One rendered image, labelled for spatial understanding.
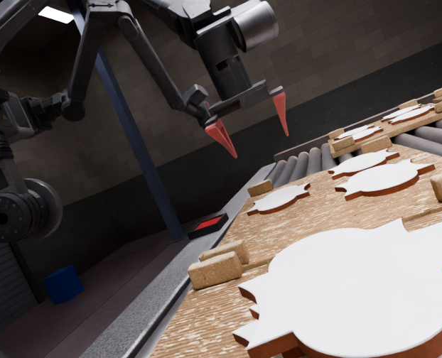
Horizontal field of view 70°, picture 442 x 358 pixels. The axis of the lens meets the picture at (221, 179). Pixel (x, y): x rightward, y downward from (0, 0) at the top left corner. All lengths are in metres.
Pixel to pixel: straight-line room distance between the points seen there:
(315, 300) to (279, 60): 5.48
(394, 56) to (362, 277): 5.49
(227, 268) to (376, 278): 0.20
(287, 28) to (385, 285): 5.56
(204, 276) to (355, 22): 5.43
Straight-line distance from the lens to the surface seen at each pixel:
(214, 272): 0.36
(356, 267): 0.20
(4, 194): 1.07
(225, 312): 0.31
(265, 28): 0.54
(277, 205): 0.56
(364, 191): 0.47
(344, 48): 5.59
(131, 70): 6.60
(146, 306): 0.48
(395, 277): 0.18
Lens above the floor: 1.07
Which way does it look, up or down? 5 degrees down
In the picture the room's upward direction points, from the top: 23 degrees counter-clockwise
